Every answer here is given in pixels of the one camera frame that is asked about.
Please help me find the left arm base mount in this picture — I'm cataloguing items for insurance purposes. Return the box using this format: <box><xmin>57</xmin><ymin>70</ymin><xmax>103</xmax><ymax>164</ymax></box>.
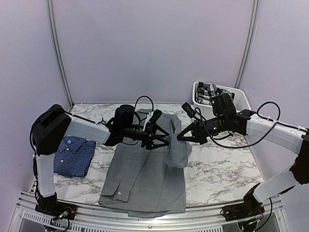
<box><xmin>35</xmin><ymin>190</ymin><xmax>77</xmax><ymax>220</ymax></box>

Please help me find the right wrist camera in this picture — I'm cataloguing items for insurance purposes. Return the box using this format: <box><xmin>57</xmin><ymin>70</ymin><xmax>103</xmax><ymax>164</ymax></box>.
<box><xmin>182</xmin><ymin>102</ymin><xmax>196</xmax><ymax>118</ymax></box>

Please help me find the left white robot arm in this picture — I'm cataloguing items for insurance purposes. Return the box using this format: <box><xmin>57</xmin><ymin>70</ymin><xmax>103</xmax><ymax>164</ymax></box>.
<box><xmin>30</xmin><ymin>104</ymin><xmax>169</xmax><ymax>215</ymax></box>

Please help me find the right aluminium wall post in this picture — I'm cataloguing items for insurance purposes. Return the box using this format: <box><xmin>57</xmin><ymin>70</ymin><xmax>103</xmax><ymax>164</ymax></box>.
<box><xmin>235</xmin><ymin>0</ymin><xmax>260</xmax><ymax>89</ymax></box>

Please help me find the black white plaid shirt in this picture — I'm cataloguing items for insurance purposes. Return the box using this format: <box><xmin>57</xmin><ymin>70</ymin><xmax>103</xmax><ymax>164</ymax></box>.
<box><xmin>194</xmin><ymin>82</ymin><xmax>235</xmax><ymax>105</ymax></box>

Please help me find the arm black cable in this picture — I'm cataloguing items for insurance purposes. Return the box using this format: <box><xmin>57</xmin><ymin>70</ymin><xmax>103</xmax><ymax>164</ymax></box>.
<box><xmin>96</xmin><ymin>95</ymin><xmax>157</xmax><ymax>145</ymax></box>
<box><xmin>193</xmin><ymin>101</ymin><xmax>282</xmax><ymax>148</ymax></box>

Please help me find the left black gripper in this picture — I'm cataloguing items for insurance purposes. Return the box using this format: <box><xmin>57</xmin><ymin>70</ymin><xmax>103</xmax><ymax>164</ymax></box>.
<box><xmin>122</xmin><ymin>123</ymin><xmax>169</xmax><ymax>149</ymax></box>

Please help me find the folded blue checkered shirt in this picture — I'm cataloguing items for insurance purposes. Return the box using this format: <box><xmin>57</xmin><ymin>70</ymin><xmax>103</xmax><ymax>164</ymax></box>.
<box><xmin>54</xmin><ymin>136</ymin><xmax>96</xmax><ymax>177</ymax></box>

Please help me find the aluminium front frame rail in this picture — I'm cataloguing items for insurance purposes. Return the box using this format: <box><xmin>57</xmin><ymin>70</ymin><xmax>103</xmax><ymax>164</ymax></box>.
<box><xmin>9</xmin><ymin>190</ymin><xmax>290</xmax><ymax>232</ymax></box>

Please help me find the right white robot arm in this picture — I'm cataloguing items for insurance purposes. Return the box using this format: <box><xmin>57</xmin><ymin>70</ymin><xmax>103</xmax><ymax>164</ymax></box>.
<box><xmin>178</xmin><ymin>93</ymin><xmax>309</xmax><ymax>217</ymax></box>

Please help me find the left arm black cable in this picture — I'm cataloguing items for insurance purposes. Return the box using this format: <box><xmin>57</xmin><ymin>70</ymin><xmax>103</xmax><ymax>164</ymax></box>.
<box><xmin>96</xmin><ymin>95</ymin><xmax>157</xmax><ymax>145</ymax></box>

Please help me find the aluminium wall post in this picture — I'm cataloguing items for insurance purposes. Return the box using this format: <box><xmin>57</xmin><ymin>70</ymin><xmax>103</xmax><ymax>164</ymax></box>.
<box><xmin>235</xmin><ymin>0</ymin><xmax>260</xmax><ymax>89</ymax></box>
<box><xmin>46</xmin><ymin>0</ymin><xmax>74</xmax><ymax>109</ymax></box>

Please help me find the left aluminium wall post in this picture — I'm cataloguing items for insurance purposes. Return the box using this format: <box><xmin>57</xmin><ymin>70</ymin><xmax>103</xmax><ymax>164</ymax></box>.
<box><xmin>46</xmin><ymin>0</ymin><xmax>74</xmax><ymax>109</ymax></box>

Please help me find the white plastic bin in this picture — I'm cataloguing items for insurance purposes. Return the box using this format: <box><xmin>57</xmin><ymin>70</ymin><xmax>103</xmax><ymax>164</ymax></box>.
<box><xmin>192</xmin><ymin>81</ymin><xmax>251</xmax><ymax>119</ymax></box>

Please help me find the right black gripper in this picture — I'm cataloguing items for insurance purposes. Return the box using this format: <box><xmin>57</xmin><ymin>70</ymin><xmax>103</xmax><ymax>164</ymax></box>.
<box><xmin>177</xmin><ymin>114</ymin><xmax>227</xmax><ymax>145</ymax></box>

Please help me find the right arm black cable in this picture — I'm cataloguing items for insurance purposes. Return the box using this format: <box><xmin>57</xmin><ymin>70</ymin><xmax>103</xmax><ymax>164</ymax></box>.
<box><xmin>193</xmin><ymin>101</ymin><xmax>282</xmax><ymax>148</ymax></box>

